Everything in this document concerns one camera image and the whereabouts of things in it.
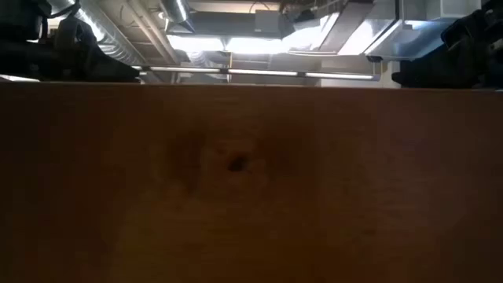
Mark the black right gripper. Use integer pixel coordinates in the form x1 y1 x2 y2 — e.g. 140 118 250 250
391 7 503 90

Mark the silver ribbed ceiling duct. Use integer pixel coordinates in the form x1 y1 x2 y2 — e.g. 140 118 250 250
46 0 149 67

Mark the silver smooth round duct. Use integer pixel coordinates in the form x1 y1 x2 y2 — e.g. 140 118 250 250
159 0 196 33

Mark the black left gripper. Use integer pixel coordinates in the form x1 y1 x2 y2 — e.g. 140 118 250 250
0 17 141 83

